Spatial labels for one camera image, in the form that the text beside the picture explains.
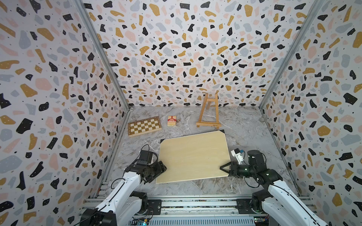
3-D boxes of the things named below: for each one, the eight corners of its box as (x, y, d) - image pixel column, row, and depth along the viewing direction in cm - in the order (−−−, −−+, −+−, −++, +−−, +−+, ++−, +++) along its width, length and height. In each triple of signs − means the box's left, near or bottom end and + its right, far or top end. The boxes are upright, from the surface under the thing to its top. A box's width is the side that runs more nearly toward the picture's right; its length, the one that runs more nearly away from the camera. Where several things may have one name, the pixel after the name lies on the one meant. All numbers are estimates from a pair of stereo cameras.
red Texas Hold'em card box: (167, 126, 111) (166, 124, 110) (168, 117, 117) (167, 115, 115) (176, 126, 111) (175, 124, 110) (176, 117, 117) (176, 116, 116)
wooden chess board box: (130, 137, 104) (128, 134, 102) (129, 125, 111) (127, 123, 109) (162, 129, 110) (161, 126, 107) (159, 118, 117) (158, 115, 114)
